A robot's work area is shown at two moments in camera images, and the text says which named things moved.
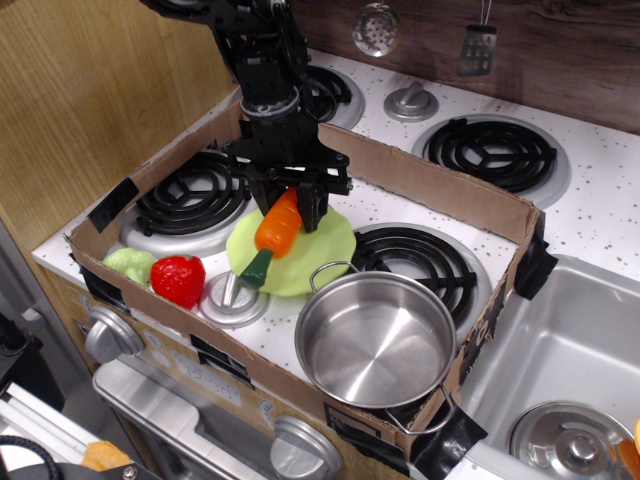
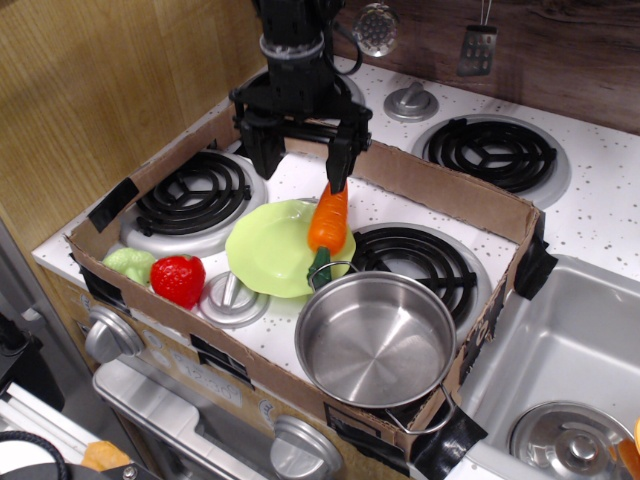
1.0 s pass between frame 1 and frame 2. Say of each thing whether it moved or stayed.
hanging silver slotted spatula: stayed
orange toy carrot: moved
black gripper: moved
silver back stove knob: stayed
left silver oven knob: stayed
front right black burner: stayed
